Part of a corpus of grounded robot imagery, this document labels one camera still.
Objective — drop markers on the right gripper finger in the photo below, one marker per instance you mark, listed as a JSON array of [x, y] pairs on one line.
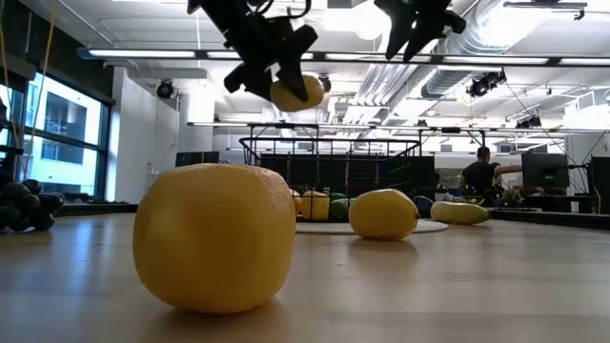
[[424, 38], [400, 33]]

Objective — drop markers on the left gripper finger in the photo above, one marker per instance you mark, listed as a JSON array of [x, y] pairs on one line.
[[293, 66], [248, 80]]

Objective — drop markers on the yellow lemon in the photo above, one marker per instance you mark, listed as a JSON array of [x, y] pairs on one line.
[[383, 214], [286, 102]]

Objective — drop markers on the light green round produce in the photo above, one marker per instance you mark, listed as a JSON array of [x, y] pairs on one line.
[[337, 195]]

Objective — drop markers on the round orange citrus fruit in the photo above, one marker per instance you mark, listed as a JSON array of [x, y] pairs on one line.
[[214, 238]]

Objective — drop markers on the yellow banana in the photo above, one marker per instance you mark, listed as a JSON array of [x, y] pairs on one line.
[[460, 213]]

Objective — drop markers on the dark grape bunch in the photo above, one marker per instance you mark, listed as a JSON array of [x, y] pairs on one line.
[[24, 205]]

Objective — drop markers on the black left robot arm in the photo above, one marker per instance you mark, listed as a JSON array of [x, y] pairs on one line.
[[9, 159]]

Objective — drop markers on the black ceiling spotlight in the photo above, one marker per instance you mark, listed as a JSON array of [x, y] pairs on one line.
[[327, 82], [165, 89], [486, 83]]

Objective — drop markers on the long ceiling light strip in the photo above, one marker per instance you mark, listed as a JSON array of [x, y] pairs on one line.
[[219, 124], [143, 53]]

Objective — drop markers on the black computer monitor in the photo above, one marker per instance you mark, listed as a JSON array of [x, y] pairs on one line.
[[197, 158], [544, 170], [600, 174]]

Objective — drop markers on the person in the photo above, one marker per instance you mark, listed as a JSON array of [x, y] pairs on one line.
[[479, 178]]

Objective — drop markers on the round white mat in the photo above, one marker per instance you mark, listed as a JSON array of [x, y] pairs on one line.
[[324, 228]]

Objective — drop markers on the blue chair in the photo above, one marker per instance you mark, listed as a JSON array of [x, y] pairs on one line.
[[422, 206]]

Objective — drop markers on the flower bouquet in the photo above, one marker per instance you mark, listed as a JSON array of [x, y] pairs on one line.
[[512, 196]]

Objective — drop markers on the large window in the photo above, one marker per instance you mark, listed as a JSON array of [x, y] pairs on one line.
[[62, 157]]

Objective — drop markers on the silver ventilation duct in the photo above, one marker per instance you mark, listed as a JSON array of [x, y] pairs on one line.
[[476, 33]]

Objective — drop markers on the black metal frame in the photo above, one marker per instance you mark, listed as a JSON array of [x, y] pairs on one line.
[[286, 125]]

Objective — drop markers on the black aluminium rig frame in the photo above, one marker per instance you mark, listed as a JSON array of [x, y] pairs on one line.
[[548, 219]]

